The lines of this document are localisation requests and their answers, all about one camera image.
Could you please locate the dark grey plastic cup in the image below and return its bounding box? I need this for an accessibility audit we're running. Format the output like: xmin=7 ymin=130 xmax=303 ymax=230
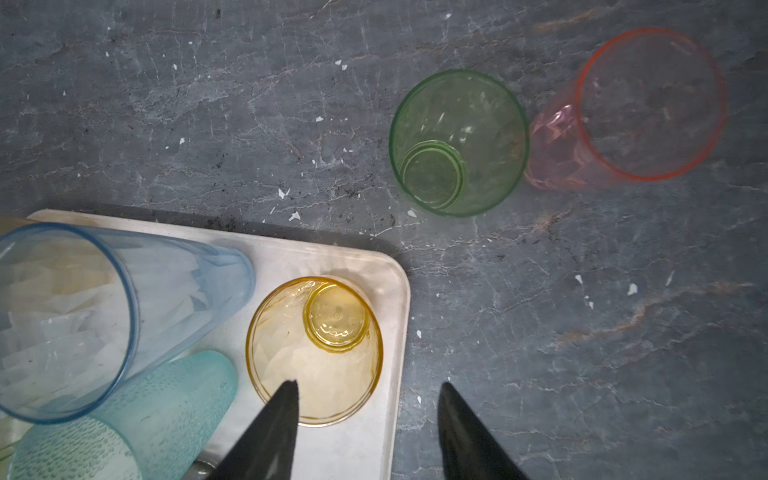
xmin=182 ymin=457 xmax=217 ymax=480

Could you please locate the pink plastic cup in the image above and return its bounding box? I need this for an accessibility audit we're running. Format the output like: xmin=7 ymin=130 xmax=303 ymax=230
xmin=525 ymin=28 xmax=727 ymax=190

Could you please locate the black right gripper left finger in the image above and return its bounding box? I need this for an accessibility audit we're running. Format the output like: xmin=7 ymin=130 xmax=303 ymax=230
xmin=207 ymin=380 xmax=299 ymax=479

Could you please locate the tall amber plastic cup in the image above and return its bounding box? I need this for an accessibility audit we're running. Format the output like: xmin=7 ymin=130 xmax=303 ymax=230
xmin=0 ymin=217 xmax=35 ymax=236

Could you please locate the blue plastic cup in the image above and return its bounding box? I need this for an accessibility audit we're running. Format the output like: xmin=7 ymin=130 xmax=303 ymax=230
xmin=1 ymin=222 xmax=256 ymax=424

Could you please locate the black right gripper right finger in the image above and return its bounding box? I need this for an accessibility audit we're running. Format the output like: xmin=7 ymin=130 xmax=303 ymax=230
xmin=437 ymin=382 xmax=529 ymax=480

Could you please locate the short amber plastic cup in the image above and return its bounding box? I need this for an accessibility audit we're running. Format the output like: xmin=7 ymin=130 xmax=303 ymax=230
xmin=245 ymin=276 xmax=384 ymax=427

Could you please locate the short green plastic cup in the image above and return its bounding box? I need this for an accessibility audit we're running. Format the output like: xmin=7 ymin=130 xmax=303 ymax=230
xmin=388 ymin=69 xmax=530 ymax=218

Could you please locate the beige plastic tray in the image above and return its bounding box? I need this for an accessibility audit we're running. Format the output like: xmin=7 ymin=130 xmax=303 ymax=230
xmin=0 ymin=208 xmax=412 ymax=480

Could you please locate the teal plastic cup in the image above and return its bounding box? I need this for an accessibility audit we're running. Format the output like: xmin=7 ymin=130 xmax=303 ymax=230
xmin=7 ymin=351 xmax=238 ymax=479

